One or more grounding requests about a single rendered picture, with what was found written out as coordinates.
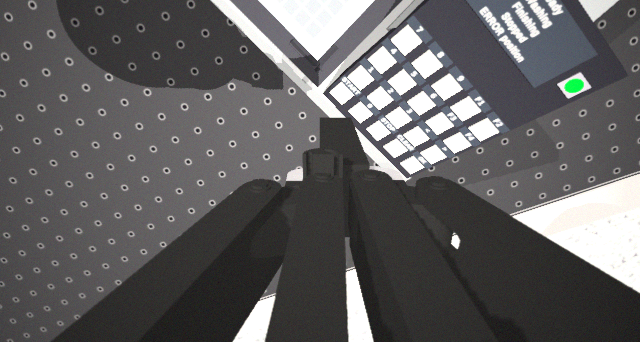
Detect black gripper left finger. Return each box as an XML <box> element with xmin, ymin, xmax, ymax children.
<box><xmin>51</xmin><ymin>118</ymin><xmax>349</xmax><ymax>342</ymax></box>

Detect dark grey perforated base plate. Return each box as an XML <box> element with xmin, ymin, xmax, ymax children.
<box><xmin>0</xmin><ymin>0</ymin><xmax>640</xmax><ymax>342</ymax></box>

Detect white multi-well plate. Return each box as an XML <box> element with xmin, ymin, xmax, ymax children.
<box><xmin>259</xmin><ymin>0</ymin><xmax>374</xmax><ymax>61</ymax></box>

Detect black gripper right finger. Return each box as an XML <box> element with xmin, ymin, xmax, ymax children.
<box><xmin>335</xmin><ymin>117</ymin><xmax>640</xmax><ymax>342</ymax></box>

